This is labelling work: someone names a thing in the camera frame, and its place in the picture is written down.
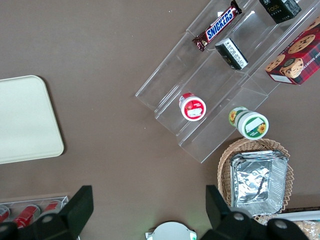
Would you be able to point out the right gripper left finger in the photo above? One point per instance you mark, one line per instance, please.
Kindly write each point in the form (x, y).
(77, 207)

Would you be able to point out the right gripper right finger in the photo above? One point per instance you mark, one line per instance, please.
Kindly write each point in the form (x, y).
(217, 207)

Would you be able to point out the light tan wicker basket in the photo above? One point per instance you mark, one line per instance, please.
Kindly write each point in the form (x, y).
(223, 165)

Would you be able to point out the cream plastic serving tray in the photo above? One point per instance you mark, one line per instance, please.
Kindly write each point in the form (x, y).
(27, 120)

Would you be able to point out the clear acrylic bottle rack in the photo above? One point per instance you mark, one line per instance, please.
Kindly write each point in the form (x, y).
(65, 200)

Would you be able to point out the red cola bottle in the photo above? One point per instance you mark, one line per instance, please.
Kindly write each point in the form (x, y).
(3, 214)
(26, 215)
(51, 206)

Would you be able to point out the stacked aluminium foil containers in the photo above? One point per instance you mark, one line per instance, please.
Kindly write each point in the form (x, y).
(257, 185)

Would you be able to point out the white rectangular snack bin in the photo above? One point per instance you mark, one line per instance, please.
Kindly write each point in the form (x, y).
(300, 215)

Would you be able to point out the green lid yogurt cup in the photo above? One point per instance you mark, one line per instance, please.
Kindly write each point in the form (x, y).
(252, 123)

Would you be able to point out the clear cracker bag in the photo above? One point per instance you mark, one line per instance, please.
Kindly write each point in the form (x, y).
(310, 228)

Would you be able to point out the red lid yogurt cup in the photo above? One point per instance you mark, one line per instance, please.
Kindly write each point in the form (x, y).
(193, 108)

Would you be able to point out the clear acrylic step display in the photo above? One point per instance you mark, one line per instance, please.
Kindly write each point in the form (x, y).
(170, 82)

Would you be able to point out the small black carton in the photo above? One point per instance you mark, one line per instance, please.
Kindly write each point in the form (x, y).
(280, 10)
(231, 53)

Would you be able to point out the red plaid cookie box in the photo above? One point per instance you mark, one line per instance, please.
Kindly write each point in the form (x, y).
(297, 60)

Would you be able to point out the Snickers chocolate bar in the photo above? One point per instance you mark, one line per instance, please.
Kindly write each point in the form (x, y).
(218, 25)

